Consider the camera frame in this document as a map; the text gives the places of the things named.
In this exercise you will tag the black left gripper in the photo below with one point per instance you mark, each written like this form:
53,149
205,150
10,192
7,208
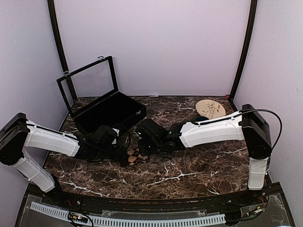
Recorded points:
120,154

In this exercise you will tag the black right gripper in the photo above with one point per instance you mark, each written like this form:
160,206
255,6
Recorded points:
144,151

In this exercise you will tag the brown argyle sock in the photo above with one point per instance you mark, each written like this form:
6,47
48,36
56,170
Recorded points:
135,158

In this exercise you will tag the black storage box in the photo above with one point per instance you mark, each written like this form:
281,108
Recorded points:
89,113

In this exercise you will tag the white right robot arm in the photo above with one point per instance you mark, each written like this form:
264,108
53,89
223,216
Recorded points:
246,124

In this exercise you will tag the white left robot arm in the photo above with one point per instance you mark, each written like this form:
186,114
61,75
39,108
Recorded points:
20,133

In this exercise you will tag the dark blue cup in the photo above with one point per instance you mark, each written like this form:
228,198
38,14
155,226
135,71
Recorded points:
201,118

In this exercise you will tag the black box glass lid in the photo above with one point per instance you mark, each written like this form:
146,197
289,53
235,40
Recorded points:
96,80

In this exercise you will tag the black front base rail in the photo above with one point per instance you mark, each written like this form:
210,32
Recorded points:
231,202

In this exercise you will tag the white slotted cable duct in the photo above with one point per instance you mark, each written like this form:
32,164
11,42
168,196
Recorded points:
130,219

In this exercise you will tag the right black frame post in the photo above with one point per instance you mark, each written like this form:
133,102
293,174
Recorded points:
245,48

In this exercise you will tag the black frame post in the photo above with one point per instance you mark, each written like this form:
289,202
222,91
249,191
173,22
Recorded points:
245,48
57,37

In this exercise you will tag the left black frame post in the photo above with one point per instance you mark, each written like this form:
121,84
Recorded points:
57,37

